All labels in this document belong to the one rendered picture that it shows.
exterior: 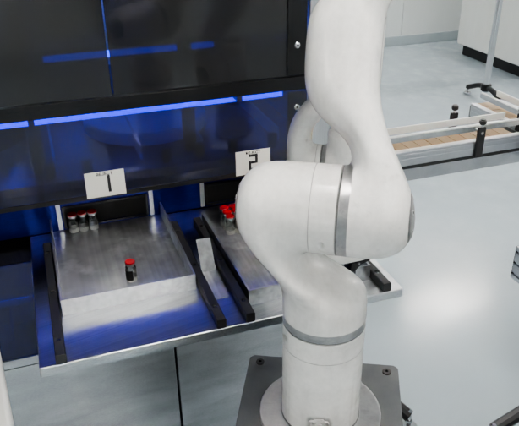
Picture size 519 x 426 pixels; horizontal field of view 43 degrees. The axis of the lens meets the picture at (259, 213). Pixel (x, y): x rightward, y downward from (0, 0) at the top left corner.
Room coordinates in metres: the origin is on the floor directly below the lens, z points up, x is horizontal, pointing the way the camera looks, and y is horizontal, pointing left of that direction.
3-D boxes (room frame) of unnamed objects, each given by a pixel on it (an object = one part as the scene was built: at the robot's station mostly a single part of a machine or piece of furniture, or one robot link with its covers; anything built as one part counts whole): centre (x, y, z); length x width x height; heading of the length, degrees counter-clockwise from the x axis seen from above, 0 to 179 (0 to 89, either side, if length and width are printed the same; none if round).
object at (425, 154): (1.73, -0.44, 0.92); 0.69 x 0.16 x 0.16; 109
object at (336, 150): (1.08, -0.16, 1.15); 0.09 x 0.08 x 0.13; 78
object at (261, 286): (1.23, -0.04, 0.90); 0.34 x 0.26 x 0.04; 19
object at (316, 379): (0.76, -0.09, 0.95); 0.19 x 0.19 x 0.18
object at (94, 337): (1.19, 0.12, 0.87); 0.70 x 0.48 x 0.02; 109
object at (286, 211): (0.77, -0.06, 1.16); 0.19 x 0.12 x 0.24; 77
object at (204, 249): (1.12, 0.10, 0.91); 0.14 x 0.03 x 0.06; 18
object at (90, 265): (1.20, 0.31, 0.90); 0.34 x 0.26 x 0.04; 19
